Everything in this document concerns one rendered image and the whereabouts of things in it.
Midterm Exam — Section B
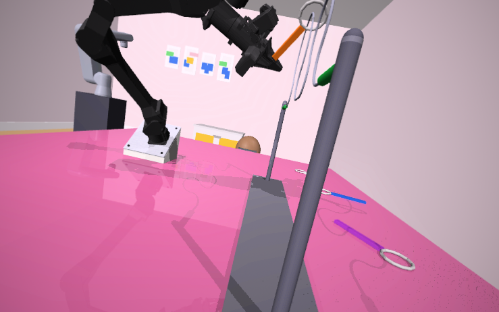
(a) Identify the purple handle with white loop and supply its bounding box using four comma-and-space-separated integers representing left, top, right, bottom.
334, 219, 415, 270

